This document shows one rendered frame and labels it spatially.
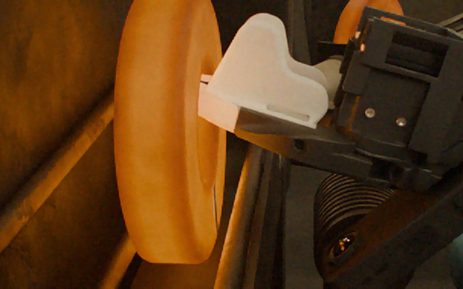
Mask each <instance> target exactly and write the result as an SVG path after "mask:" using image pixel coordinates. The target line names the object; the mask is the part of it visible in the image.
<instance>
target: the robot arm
mask: <svg viewBox="0 0 463 289"><path fill-rule="evenodd" d="M381 17H385V18H390V19H393V21H394V20H396V21H398V22H402V23H405V24H410V25H413V26H416V27H420V28H425V29H426V30H425V31H421V30H419V29H415V28H410V27H407V26H404V25H400V24H395V23H393V22H388V21H384V20H383V19H381ZM339 73H340V74H341V80H340V82H339V85H338V88H337V92H336V95H335V97H334V101H329V100H328V94H327V90H328V85H327V81H326V78H325V76H324V74H323V73H322V72H321V71H320V70H317V69H315V68H314V67H310V66H309V65H307V64H303V63H299V62H297V61H295V60H293V59H292V58H291V57H290V55H289V49H288V45H287V39H286V35H285V26H284V24H283V23H282V21H281V20H279V19H278V18H276V17H274V15H271V14H266V13H260V14H257V15H254V16H252V17H251V18H250V19H249V20H248V21H247V22H246V23H245V24H244V26H242V27H241V29H239V31H238V32H237V34H236V36H235V38H234V39H233V43H232V44H231V45H230V48H228V49H227V52H226V54H225V55H224V57H223V59H222V61H221V62H220V65H219V67H218V68H217V71H215V73H214V74H213V76H210V75H204V74H201V83H200V89H199V99H198V115H199V116H201V117H204V119H206V120H208V121H209V122H211V123H213V124H215V125H218V126H220V127H221V128H224V129H226V130H228V131H229V132H232V133H234V134H236V136H237V137H239V138H243V139H245V140H247V141H250V142H252V143H254V144H255V145H258V146H260V147H262V148H265V149H267V150H270V151H273V152H275V153H277V154H281V155H283V156H285V157H286V158H289V159H291V160H294V161H298V162H301V163H303V164H308V165H311V166H313V167H319V168H322V170H328V171H333V172H336V173H340V174H343V175H345V176H347V177H349V178H352V179H354V180H359V182H361V183H366V184H370V185H374V186H378V187H385V188H390V189H394V190H397V191H396V192H395V193H394V194H393V195H392V196H390V197H388V198H387V199H386V200H384V201H383V202H382V203H381V204H379V205H378V206H377V207H376V208H375V209H373V210H372V211H371V212H370V213H368V214H367V215H365V216H364V217H363V218H361V220H360V221H359V222H357V223H356V224H353V225H352V226H351V227H349V229H347V230H345V231H344V232H342V233H341V234H340V235H338V236H337V237H336V238H335V239H334V240H333V241H332V242H329V243H328V245H327V246H326V247H325V248H323V250H322V253H321V262H322V271H323V278H324V286H325V287H326V288H327V289H389V288H390V286H392V285H393V284H395V283H396V282H397V281H399V280H401V279H402V278H404V277H405V276H406V275H407V274H408V273H409V272H411V271H412V270H414V269H415V268H417V267H418V266H419V265H421V264H422V263H424V262H425V261H426V260H427V259H428V258H430V257H431V256H433V255H434V254H436V253H437V252H439V251H440V250H441V248H444V247H445V246H446V245H448V244H449V243H450V242H452V241H453V242H452V245H451V249H450V252H449V258H448V267H449V273H450V276H451V278H452V280H453V283H454V285H455V287H456V288H457V289H463V34H460V33H458V32H457V31H453V30H452V29H450V28H444V27H441V26H438V25H435V24H430V23H426V21H420V20H418V19H415V18H409V17H406V16H403V15H398V14H394V13H391V12H388V11H383V10H380V9H375V8H373V7H370V6H368V5H365V6H364V9H363V11H362V14H361V16H360V21H359V24H358V27H357V32H356V34H355V35H354V36H353V37H349V40H348V43H347V47H346V50H345V52H344V56H343V58H342V61H341V65H340V68H339Z"/></svg>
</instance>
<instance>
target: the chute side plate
mask: <svg viewBox="0 0 463 289"><path fill-rule="evenodd" d="M282 162H283V155H281V154H280V169H279V154H277V153H275V152H273V151H270V150H267V149H266V159H265V164H264V169H263V172H262V176H261V181H260V186H259V194H258V200H257V204H256V213H254V218H253V227H252V232H251V237H250V241H249V251H248V255H247V260H246V269H245V274H244V279H243V287H242V288H241V289H271V283H272V268H273V261H274V253H275V246H276V234H277V228H278V221H279V210H280V203H281V202H282Z"/></svg>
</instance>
